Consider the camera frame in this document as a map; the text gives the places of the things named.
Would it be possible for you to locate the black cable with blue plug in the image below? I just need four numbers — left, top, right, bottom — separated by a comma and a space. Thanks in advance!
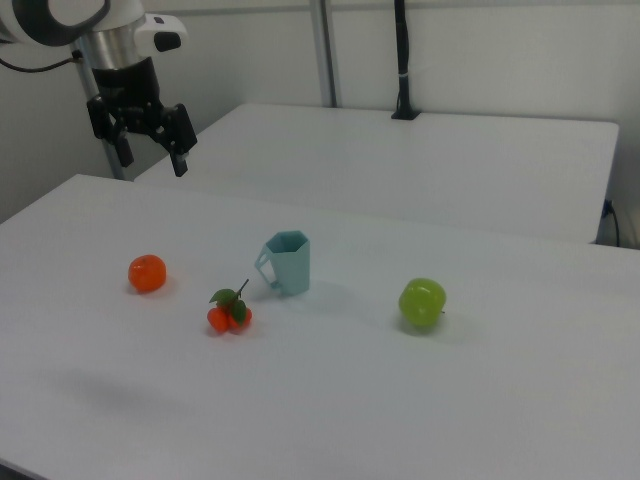
602, 198, 621, 247

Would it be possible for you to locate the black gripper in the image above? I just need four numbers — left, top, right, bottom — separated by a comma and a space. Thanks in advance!
86, 56, 198, 178

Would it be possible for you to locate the small tangerine cluster with leaves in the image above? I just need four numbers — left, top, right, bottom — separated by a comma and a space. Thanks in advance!
207, 278, 254, 337

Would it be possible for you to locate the aluminium frame post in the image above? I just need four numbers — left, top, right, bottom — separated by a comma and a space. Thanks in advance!
72, 37, 126, 181
308, 0, 344, 107

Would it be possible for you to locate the orange toy tangerine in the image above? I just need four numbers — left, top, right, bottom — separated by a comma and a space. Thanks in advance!
128, 253, 168, 294

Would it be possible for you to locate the black camera pole with base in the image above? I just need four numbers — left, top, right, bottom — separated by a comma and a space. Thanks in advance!
390, 0, 421, 121

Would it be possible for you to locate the green toy apple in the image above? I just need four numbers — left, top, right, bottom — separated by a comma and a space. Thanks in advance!
397, 277, 447, 330

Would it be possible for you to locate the black robot cable with connector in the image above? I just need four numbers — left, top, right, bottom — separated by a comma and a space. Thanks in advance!
0, 49, 85, 74

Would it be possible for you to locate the white side table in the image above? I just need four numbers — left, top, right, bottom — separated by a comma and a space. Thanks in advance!
132, 103, 621, 245

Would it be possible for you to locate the light blue hexagonal mug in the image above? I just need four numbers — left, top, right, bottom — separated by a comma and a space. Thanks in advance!
254, 229, 312, 297

